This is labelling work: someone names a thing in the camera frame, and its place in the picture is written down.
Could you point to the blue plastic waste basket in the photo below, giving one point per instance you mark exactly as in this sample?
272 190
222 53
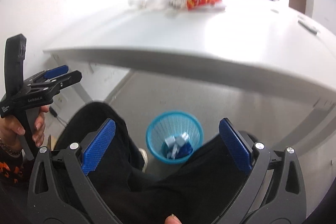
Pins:
184 126

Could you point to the white remote control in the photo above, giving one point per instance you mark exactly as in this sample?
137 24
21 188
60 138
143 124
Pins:
308 27

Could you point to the white small box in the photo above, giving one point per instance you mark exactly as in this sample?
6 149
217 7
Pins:
170 141

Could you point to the clear plastic bag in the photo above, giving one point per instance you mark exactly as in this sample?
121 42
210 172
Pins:
159 4

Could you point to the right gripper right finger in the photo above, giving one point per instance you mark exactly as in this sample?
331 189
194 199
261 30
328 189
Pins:
274 189

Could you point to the person's right hand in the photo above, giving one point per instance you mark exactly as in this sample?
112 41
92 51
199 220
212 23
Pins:
172 219

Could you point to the person's black trouser legs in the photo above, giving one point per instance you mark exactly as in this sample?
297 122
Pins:
196 193

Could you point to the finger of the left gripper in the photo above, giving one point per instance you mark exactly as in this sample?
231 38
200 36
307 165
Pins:
58 71
66 80

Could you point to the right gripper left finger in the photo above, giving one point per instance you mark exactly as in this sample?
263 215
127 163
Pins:
60 190

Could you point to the person's left hand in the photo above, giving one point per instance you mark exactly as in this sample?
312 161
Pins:
11 129

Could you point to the blue snack packet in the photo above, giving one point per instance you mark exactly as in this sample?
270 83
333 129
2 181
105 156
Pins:
185 150

